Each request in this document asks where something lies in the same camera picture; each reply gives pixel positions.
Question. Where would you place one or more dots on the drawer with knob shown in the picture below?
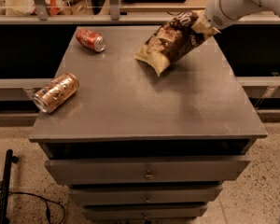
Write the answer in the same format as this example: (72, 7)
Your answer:
(146, 194)
(144, 212)
(146, 170)

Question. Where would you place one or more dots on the grey drawer cabinet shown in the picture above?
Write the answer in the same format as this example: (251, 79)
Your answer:
(122, 109)

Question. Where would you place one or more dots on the red coke can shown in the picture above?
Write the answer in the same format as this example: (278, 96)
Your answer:
(90, 39)

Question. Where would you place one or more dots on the black stand leg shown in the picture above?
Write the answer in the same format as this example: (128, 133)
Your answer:
(10, 159)

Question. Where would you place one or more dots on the middle drawer with knob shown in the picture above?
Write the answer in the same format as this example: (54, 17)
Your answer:
(146, 194)

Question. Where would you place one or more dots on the bottom drawer with knob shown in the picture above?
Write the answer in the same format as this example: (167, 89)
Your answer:
(144, 212)

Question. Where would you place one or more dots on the orange soda can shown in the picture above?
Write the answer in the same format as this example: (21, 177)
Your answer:
(56, 92)

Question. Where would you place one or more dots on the grey metal railing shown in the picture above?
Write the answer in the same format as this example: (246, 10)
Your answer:
(81, 12)

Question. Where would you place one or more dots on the top drawer with knob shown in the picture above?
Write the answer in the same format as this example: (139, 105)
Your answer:
(146, 170)

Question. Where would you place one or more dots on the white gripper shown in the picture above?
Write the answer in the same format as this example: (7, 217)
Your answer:
(215, 12)

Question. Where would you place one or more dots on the brown chip bag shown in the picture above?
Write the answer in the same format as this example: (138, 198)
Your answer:
(175, 39)

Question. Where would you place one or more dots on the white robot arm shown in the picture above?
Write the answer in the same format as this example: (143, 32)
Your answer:
(272, 5)

